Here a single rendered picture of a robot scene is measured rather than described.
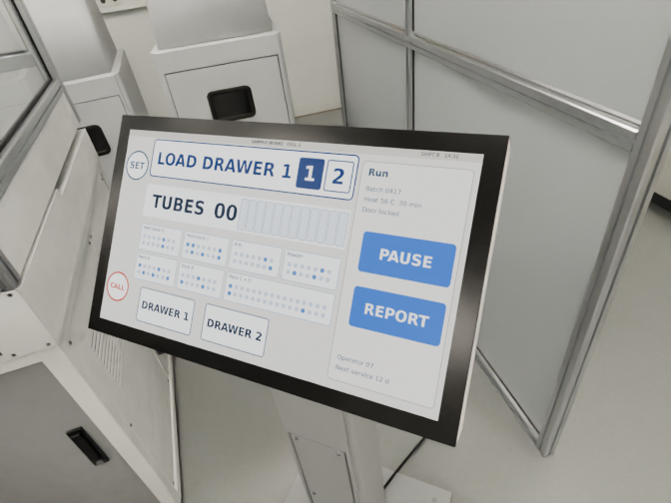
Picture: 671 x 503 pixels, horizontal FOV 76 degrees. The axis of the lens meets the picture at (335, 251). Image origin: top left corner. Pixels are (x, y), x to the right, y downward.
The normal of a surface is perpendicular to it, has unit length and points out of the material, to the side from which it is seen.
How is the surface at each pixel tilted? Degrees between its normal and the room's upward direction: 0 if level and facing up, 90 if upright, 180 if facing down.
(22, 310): 90
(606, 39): 90
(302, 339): 50
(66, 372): 90
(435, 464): 0
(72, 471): 90
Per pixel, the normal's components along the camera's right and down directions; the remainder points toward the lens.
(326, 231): -0.37, -0.05
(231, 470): -0.11, -0.79
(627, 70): -0.95, 0.26
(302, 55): 0.27, 0.56
